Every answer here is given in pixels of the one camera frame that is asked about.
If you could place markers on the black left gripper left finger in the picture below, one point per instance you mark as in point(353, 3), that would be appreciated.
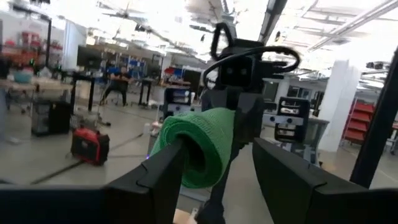
point(140, 199)

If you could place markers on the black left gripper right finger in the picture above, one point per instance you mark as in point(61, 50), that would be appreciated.
point(311, 199)

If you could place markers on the green elastic bandage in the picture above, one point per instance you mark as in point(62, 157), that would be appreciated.
point(211, 137)

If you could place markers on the red and black equipment case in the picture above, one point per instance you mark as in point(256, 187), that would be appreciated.
point(90, 146)

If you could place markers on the white building column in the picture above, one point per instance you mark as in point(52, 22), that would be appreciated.
point(339, 105)

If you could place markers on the red storage shelf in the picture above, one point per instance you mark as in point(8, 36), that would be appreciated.
point(359, 121)

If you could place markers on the person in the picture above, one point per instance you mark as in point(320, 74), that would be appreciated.
point(117, 85)

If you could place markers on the black floor cabinet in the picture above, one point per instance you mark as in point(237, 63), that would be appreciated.
point(51, 118)

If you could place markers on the wooden work table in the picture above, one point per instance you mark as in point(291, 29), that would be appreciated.
point(46, 85)

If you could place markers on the black monitor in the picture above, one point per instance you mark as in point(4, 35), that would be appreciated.
point(89, 57)

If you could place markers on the teal bowl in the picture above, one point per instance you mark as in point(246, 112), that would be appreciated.
point(22, 76)

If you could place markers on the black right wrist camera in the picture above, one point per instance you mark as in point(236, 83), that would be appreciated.
point(239, 71)

